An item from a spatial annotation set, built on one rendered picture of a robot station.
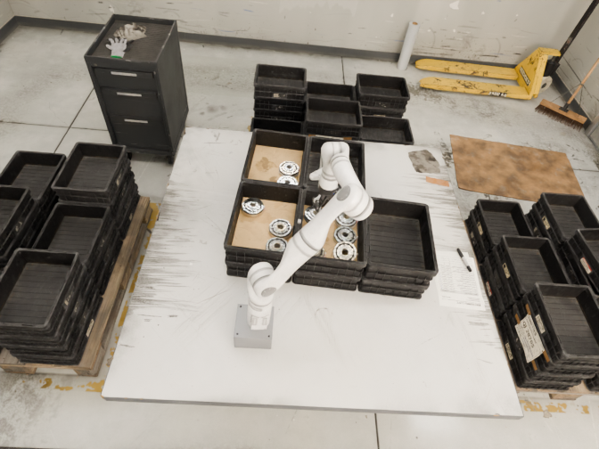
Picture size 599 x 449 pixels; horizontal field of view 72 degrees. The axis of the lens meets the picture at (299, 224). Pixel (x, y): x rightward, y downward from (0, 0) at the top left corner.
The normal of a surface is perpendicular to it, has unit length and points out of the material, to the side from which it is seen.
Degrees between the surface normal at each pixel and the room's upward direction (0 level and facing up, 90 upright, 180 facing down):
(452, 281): 0
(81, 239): 0
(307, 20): 90
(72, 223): 0
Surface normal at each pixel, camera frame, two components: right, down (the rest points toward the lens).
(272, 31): -0.02, 0.77
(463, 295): 0.09, -0.63
